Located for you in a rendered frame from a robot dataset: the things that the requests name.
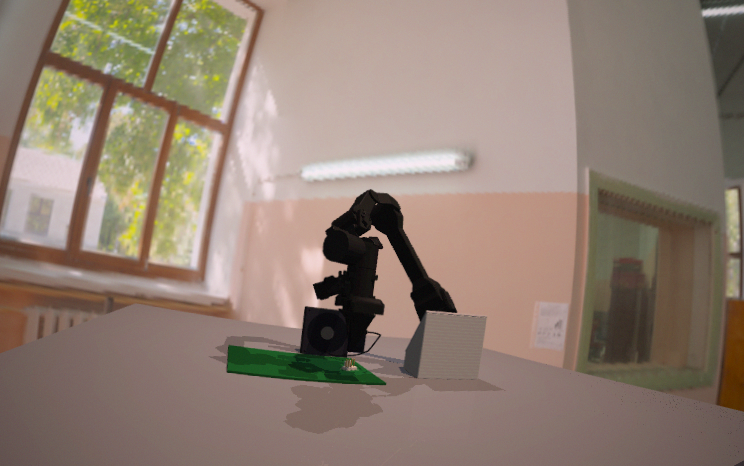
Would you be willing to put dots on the black square cooling fan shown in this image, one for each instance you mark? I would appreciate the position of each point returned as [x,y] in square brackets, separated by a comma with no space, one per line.
[323,329]

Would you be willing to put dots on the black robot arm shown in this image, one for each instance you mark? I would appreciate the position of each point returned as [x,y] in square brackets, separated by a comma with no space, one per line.
[343,245]

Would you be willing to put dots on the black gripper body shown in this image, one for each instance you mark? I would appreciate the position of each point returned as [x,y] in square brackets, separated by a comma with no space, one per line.
[361,299]

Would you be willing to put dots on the green circuit board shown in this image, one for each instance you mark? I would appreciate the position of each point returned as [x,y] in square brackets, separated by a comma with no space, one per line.
[296,366]

